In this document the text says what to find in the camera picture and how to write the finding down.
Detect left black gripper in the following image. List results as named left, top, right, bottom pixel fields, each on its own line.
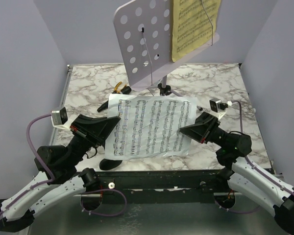
left=67, top=114, right=122, bottom=166

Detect white sheet music page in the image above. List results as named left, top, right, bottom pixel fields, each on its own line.
left=104, top=95, right=198, bottom=161

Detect yellow sheet music page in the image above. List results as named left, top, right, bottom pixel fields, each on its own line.
left=171, top=0, right=221, bottom=62

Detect lilac perforated music stand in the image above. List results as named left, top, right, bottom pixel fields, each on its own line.
left=113, top=0, right=221, bottom=108

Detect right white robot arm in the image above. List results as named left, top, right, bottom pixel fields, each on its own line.
left=179, top=112, right=294, bottom=235

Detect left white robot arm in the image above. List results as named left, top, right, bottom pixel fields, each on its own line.
left=0, top=110, right=121, bottom=233

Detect black microphone desk stand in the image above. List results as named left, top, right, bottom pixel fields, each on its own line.
left=99, top=159, right=123, bottom=171

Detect black microphone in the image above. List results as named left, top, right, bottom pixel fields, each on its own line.
left=97, top=85, right=132, bottom=113

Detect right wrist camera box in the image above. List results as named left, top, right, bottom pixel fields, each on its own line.
left=209, top=98, right=228, bottom=120

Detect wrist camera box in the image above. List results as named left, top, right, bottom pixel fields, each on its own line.
left=209, top=98, right=228, bottom=120
left=51, top=107, right=69, bottom=130

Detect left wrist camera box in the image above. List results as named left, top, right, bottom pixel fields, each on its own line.
left=51, top=107, right=69, bottom=130

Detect yellow handled pliers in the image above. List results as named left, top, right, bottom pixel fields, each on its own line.
left=113, top=81, right=127, bottom=94

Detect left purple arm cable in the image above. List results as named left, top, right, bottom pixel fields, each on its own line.
left=0, top=111, right=128, bottom=228

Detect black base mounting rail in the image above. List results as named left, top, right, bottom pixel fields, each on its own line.
left=96, top=170, right=230, bottom=205

